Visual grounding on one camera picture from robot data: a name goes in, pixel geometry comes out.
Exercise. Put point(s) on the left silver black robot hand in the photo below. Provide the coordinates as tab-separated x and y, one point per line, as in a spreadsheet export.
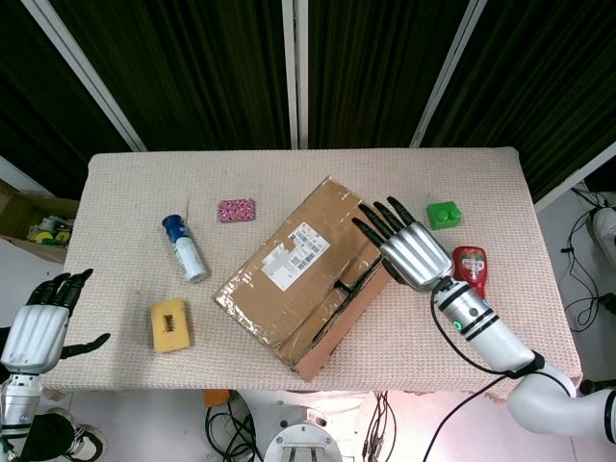
33	337

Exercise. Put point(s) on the brown taped cardboard box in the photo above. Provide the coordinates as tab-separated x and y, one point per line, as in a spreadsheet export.
289	298

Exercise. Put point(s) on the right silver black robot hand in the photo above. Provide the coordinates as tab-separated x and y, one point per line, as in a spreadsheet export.
416	255

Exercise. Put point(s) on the beige waffle tablecloth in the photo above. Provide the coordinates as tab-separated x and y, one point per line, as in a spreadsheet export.
144	183

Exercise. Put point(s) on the cardboard box with items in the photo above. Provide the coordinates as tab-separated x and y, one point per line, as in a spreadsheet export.
14	212

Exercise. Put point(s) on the pink patterned sponge block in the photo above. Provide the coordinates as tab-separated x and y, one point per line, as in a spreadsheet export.
236	212

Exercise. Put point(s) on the black castor leg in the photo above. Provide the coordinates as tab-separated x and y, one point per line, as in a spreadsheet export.
599	385

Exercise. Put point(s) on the blue white spray can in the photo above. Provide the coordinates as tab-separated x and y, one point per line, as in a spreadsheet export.
185	250

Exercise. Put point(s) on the orange object under table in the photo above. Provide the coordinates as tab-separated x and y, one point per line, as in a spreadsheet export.
215	398

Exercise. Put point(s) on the black white sneaker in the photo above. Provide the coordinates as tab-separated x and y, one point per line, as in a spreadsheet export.
89	440

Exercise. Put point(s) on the yellow sponge with hole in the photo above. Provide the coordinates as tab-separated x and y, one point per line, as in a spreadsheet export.
180	338

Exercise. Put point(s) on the white shoe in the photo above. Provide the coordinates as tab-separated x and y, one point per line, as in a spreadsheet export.
605	231

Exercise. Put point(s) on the red ketchup squeeze bottle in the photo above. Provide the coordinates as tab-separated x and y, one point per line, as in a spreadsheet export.
469	264

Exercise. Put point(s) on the black trouser leg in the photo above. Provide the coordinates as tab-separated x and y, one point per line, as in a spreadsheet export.
48	438

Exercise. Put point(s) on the green toy building brick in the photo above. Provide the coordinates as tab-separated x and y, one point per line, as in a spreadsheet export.
445	217

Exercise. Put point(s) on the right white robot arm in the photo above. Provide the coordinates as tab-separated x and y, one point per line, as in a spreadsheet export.
500	344

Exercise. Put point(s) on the dark green partition screen panel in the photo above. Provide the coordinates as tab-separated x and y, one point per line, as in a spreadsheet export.
192	72
375	72
29	96
544	72

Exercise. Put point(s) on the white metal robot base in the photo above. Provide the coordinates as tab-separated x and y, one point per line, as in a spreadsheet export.
300	440

